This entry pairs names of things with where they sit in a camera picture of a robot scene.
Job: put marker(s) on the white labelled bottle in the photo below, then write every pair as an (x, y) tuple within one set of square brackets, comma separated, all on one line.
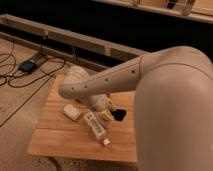
[(97, 129)]

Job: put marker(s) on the wooden baseboard rail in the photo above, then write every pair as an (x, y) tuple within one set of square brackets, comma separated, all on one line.
[(85, 42)]

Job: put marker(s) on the wooden board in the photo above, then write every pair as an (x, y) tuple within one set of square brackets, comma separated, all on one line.
[(56, 135)]

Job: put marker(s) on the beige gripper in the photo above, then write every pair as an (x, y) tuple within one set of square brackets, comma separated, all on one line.
[(101, 102)]

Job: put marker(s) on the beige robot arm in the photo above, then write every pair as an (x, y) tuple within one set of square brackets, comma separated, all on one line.
[(173, 106)]

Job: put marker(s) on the white eraser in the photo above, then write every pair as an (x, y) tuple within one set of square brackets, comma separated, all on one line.
[(71, 112)]

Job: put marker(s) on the blue power adapter box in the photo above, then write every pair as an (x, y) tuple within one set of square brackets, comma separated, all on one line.
[(27, 66)]

